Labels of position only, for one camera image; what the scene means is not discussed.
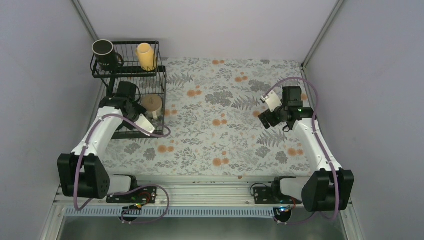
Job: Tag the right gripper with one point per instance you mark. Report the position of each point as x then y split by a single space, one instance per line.
272 121

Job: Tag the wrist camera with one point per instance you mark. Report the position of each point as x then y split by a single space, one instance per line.
145 124
272 100

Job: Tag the aluminium rail frame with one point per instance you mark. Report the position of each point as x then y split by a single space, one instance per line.
199 191

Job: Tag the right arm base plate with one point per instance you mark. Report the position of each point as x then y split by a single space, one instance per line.
264 196

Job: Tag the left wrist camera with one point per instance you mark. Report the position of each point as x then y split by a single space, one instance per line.
145 124

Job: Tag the yellow cup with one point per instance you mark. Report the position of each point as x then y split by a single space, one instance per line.
146 57

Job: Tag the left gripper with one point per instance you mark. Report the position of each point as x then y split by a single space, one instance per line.
137 105

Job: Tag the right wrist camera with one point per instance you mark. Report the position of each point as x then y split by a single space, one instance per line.
272 100

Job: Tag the floral tablecloth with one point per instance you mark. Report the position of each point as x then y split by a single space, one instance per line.
212 108

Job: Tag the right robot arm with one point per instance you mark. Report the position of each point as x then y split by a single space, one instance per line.
330 185

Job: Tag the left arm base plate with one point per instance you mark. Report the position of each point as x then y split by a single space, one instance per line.
145 195

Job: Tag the black wire dish rack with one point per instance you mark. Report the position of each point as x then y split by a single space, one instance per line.
148 83

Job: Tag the slotted cable duct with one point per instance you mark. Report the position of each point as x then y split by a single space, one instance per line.
173 212

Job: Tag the black mug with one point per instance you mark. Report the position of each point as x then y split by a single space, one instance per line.
106 56

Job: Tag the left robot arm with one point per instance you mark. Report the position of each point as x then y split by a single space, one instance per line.
81 172

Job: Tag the beige mug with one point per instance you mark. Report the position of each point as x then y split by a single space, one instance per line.
153 104

